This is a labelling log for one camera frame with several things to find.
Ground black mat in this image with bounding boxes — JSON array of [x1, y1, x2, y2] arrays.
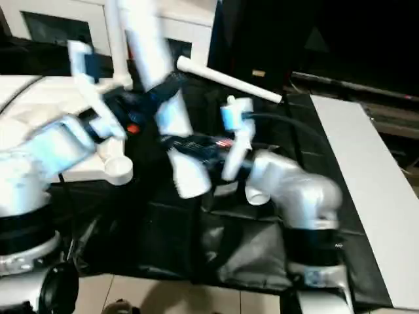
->
[[0, 39, 400, 308]]

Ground black cabinet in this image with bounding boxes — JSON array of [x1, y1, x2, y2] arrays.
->
[[213, 0, 419, 89]]

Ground white plastic table top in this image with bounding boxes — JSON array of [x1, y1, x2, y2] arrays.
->
[[0, 73, 136, 186]]

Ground white sideboard with glass doors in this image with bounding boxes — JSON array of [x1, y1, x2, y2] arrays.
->
[[0, 0, 219, 66]]

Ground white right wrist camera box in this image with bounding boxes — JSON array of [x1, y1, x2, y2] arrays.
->
[[220, 96, 257, 182]]

